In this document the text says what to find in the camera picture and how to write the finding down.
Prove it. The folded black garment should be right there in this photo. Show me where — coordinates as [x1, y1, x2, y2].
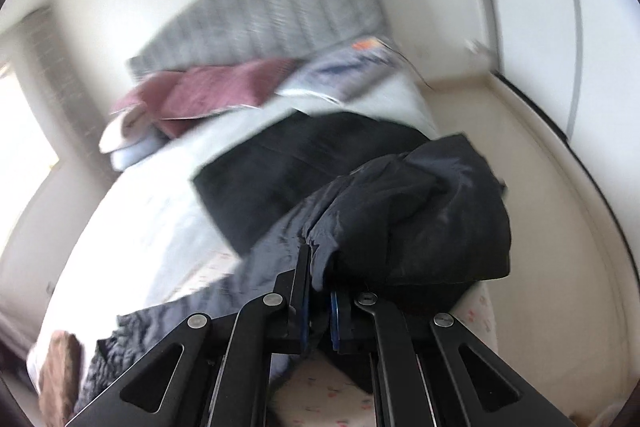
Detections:
[192, 111, 431, 255]

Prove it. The dark grey jacket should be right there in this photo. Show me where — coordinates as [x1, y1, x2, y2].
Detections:
[75, 134, 512, 413]

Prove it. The brown furry cloth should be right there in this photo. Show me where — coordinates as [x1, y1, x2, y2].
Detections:
[38, 331, 84, 425]

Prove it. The white wardrobe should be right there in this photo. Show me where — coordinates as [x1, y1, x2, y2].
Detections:
[465, 0, 640, 148]

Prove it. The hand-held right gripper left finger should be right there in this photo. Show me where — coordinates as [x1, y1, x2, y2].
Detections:
[65, 243, 313, 427]

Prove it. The grey padded headboard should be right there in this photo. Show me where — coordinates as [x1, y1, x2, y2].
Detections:
[126, 0, 387, 80]

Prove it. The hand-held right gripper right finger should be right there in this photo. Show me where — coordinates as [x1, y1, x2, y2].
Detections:
[329, 289, 576, 427]

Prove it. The white printed pillow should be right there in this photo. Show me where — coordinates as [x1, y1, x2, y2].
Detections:
[277, 37, 401, 104]

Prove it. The bed with white sheet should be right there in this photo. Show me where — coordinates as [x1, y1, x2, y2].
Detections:
[25, 72, 498, 427]

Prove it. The window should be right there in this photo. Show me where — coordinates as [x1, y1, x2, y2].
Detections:
[0, 62, 61, 228]

